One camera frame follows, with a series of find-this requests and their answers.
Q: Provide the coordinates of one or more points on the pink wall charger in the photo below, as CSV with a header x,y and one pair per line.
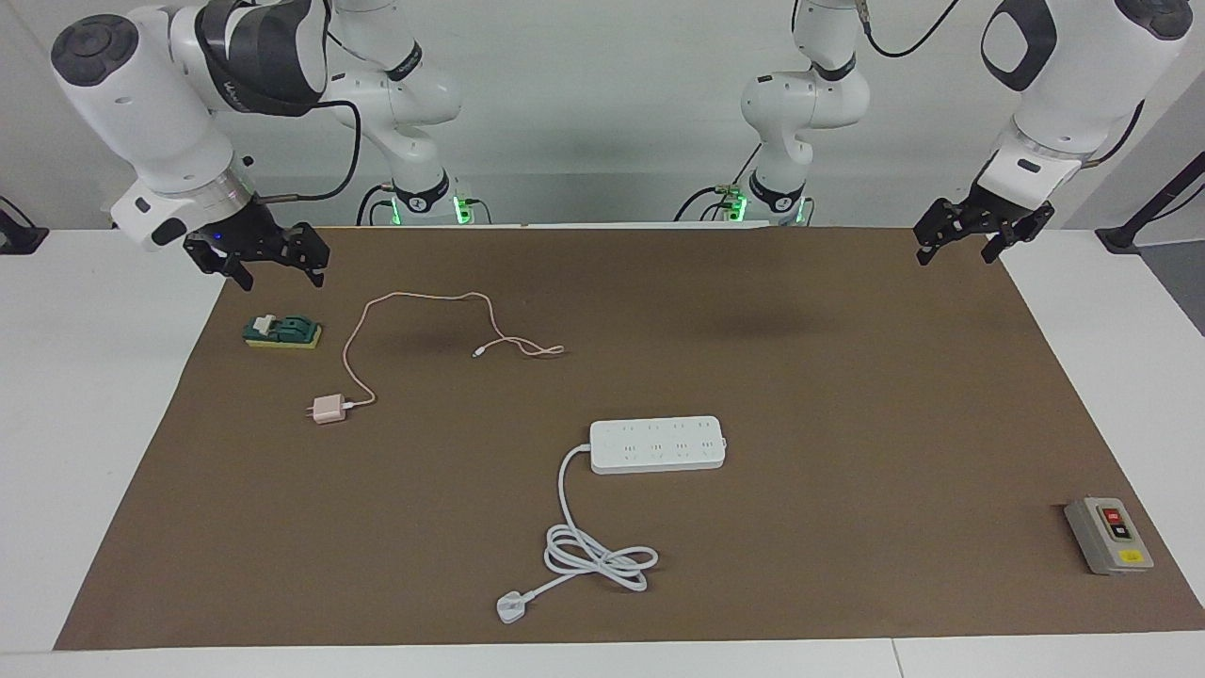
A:
x,y
329,409

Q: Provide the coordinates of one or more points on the black stand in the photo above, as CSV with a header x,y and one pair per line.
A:
x,y
1120,237

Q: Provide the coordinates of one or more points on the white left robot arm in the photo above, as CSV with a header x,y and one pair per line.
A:
x,y
1073,104

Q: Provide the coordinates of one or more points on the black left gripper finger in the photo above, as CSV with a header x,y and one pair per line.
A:
x,y
1026,226
946,224

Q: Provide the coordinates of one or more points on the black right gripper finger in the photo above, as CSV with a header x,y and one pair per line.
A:
x,y
306,250
226,264

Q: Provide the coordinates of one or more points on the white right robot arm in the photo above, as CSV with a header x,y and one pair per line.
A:
x,y
141,104

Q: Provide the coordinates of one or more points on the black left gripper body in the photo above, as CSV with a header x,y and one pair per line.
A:
x,y
993,212

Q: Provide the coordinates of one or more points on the white three-pin plug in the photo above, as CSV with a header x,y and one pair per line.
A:
x,y
512,607

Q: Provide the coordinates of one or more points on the grey on-off switch box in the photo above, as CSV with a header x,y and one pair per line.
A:
x,y
1106,541

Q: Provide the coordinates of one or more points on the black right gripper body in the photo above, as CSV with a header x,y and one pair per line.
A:
x,y
240,235

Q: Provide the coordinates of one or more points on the black clamp bracket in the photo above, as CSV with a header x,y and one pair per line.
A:
x,y
19,240

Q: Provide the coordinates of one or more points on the white power strip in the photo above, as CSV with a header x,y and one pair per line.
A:
x,y
659,444

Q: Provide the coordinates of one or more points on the brown table mat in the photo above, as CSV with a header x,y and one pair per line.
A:
x,y
847,518

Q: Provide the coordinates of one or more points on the green knife switch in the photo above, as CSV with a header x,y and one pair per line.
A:
x,y
292,330

